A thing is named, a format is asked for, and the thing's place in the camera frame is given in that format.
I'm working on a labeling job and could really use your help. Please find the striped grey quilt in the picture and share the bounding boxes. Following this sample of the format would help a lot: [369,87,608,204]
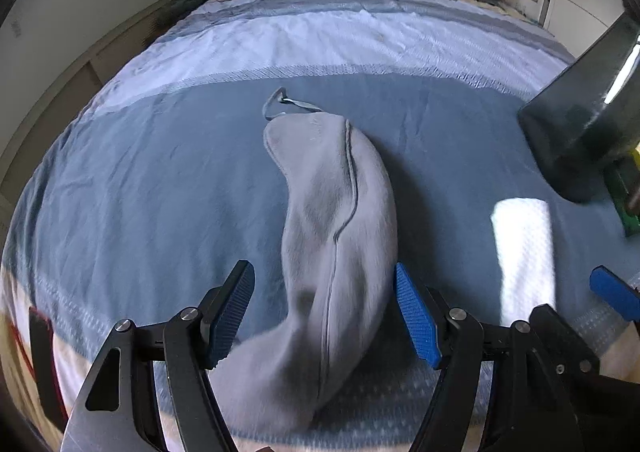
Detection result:
[0,0,640,452]

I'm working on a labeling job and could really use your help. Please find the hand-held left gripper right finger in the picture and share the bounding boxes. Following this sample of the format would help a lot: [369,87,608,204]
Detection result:
[392,262,586,452]

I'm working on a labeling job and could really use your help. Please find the grey towel with blue trim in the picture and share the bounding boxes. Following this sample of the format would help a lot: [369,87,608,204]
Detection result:
[210,86,398,443]

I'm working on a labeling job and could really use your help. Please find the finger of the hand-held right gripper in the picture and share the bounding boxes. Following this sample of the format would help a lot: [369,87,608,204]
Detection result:
[589,265,640,324]
[529,304,640,452]

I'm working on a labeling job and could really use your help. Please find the dark strap with red edge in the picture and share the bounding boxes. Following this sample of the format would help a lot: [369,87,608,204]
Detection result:
[27,307,68,433]

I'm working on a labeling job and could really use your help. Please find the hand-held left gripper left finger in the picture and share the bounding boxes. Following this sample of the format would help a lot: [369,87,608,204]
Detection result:
[62,259,257,452]

